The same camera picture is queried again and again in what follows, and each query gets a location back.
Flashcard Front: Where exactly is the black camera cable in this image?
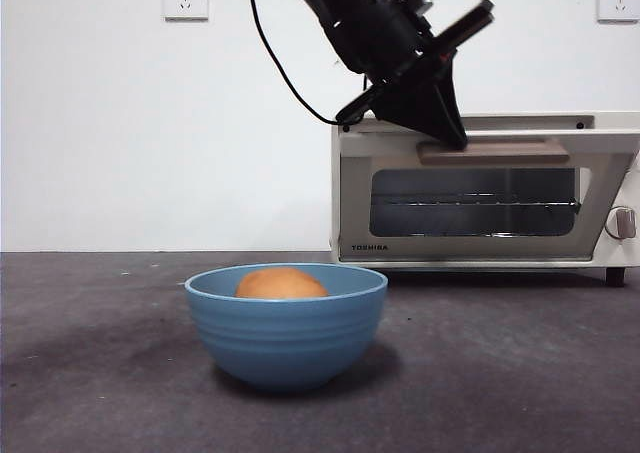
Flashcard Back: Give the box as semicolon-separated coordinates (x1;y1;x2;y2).
244;0;346;127

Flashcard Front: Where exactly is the glass-windowed cream oven door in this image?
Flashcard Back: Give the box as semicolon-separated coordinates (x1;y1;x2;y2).
337;126;640;264

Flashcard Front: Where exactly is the beige oven knob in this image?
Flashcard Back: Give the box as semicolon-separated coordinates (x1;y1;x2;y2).
604;206;639;239

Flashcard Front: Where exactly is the blue ribbed bowl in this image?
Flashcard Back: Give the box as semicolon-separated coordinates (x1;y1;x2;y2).
183;262;389;393

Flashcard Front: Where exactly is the cream Toshiba toaster oven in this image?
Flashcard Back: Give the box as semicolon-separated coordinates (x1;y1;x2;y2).
329;111;640;288

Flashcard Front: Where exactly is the brown potato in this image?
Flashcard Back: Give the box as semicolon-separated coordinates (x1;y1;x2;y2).
234;266;330;300

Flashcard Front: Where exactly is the metal wire oven rack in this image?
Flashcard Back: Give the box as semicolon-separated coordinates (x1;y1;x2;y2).
372;191;584;210

